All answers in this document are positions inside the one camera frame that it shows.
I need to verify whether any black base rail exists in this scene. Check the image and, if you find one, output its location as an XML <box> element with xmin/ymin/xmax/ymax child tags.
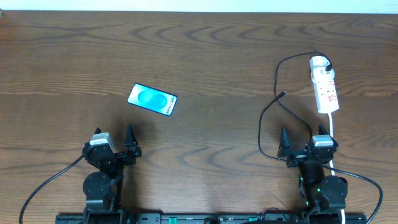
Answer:
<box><xmin>55</xmin><ymin>212</ymin><xmax>368</xmax><ymax>224</ymax></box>

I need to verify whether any white power strip cord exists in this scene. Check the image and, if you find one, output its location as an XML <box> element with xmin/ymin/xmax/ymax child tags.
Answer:
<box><xmin>327</xmin><ymin>112</ymin><xmax>346</xmax><ymax>224</ymax></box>

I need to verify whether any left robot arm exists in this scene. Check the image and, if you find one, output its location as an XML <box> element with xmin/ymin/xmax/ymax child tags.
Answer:
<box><xmin>82</xmin><ymin>125</ymin><xmax>142</xmax><ymax>223</ymax></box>

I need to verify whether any blue Galaxy smartphone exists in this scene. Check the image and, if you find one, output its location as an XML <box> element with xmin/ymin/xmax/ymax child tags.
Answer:
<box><xmin>127</xmin><ymin>83</ymin><xmax>178</xmax><ymax>116</ymax></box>

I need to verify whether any white USB charger adapter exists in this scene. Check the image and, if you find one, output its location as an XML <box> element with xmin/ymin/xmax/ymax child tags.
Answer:
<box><xmin>310</xmin><ymin>56</ymin><xmax>335</xmax><ymax>83</ymax></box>

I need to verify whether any white power strip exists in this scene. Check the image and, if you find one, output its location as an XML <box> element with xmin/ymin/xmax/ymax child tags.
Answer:
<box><xmin>309</xmin><ymin>55</ymin><xmax>340</xmax><ymax>114</ymax></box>

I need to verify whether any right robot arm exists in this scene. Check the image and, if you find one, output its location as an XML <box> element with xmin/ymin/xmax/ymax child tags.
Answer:
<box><xmin>277</xmin><ymin>125</ymin><xmax>348</xmax><ymax>223</ymax></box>

